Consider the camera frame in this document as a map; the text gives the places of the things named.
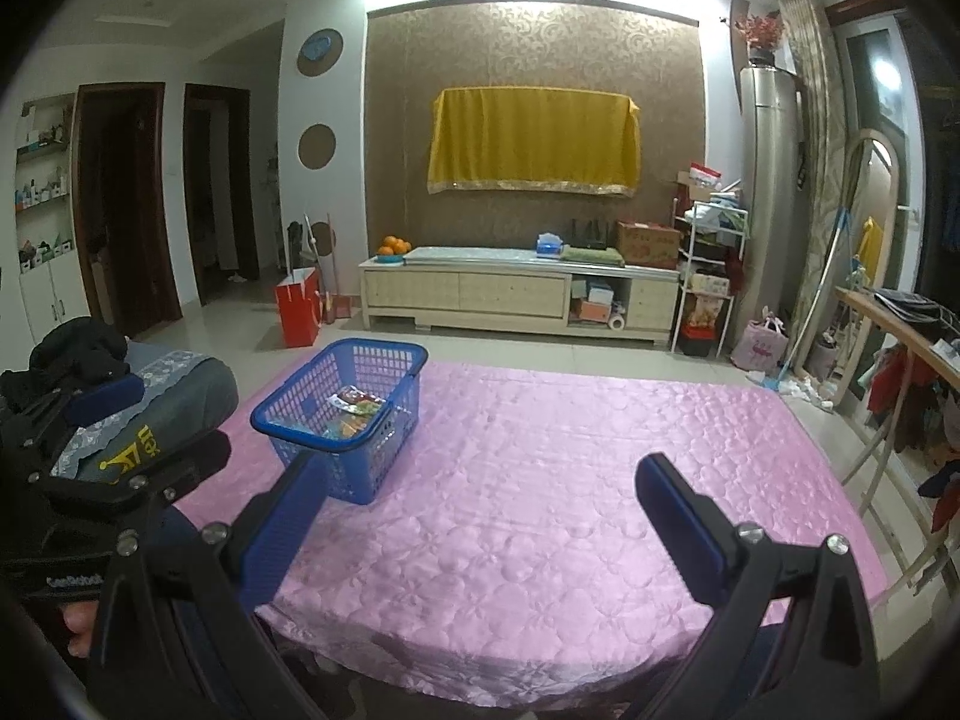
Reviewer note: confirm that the person's left hand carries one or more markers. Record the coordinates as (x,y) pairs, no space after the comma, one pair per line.
(81,626)

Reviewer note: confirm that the arched floor mirror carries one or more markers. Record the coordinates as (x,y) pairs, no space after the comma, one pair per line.
(896,202)

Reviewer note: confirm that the printed snack bag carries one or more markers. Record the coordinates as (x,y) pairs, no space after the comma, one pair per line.
(706,311)

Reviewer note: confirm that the white and blue box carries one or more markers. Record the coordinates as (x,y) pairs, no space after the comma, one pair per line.
(600,291)

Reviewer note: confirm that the grey cushion with yellow print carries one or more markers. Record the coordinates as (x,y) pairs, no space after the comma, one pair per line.
(180,397)

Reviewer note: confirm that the pile of oranges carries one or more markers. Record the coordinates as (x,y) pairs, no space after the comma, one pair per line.
(394,245)

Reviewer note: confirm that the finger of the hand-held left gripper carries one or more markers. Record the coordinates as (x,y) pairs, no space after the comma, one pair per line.
(195,457)
(112,394)

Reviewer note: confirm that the plain round brown plaque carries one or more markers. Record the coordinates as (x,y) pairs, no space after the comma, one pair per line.
(317,145)

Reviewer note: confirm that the red and white box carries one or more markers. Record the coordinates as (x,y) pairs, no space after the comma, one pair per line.
(703,176)

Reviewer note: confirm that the round plaque with blue plate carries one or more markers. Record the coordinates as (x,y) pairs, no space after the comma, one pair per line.
(319,52)

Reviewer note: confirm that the standing air conditioner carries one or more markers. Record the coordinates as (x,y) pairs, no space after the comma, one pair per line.
(772,187)

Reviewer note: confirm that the yellow cloth cover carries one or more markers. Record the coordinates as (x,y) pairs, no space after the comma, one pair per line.
(525,142)

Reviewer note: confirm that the white shelf rack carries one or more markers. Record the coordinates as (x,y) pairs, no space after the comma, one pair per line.
(679,277)

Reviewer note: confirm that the brooms leaning on wall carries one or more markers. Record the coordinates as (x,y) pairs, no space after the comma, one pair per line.
(311,247)

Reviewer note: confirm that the vase of red flowers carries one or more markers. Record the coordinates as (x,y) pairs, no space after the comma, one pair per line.
(759,34)

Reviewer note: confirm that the dark wooden door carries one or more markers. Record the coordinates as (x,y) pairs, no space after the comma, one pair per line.
(127,210)

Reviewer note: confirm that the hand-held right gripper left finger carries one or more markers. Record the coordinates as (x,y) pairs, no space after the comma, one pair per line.
(289,525)

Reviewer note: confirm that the pink quilted tablecloth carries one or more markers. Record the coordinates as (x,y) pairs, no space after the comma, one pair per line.
(525,525)

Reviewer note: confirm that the long red yellow-label packet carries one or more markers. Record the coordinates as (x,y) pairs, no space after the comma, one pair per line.
(352,397)

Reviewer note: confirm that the red dustpan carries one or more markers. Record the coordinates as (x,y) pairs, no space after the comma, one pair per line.
(336,309)

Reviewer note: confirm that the blue tissue box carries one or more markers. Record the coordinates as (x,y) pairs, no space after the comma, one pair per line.
(550,246)

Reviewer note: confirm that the green folded cloth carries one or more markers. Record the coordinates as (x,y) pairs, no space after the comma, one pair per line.
(592,256)

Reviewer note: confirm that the beige tv cabinet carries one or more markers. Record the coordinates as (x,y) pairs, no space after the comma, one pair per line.
(480,292)

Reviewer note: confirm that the patterned curtain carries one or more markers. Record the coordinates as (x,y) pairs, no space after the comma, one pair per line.
(817,127)

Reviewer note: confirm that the orange box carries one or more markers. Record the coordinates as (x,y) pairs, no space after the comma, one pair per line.
(594,312)

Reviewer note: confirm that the black router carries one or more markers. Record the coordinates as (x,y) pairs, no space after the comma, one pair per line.
(589,236)

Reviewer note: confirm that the red paper bag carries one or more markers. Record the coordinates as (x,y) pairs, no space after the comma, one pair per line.
(298,311)

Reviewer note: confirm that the blue plastic basket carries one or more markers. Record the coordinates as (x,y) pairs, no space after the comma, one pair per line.
(352,476)

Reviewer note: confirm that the pink bag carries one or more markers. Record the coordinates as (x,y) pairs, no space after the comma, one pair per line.
(759,345)

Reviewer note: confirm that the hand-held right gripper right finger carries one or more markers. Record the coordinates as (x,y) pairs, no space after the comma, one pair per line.
(679,532)

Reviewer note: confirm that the wooden drying rack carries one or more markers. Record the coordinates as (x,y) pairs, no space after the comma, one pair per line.
(885,319)

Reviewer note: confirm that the white wall shelf cabinet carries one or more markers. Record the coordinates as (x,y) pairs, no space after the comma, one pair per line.
(45,225)

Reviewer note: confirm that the brown cardboard box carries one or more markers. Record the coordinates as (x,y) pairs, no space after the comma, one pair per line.
(649,246)

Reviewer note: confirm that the white paper roll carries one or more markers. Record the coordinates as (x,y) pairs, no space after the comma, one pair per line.
(616,322)

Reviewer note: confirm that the black cloth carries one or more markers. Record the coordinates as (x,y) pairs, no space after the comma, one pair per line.
(75,352)

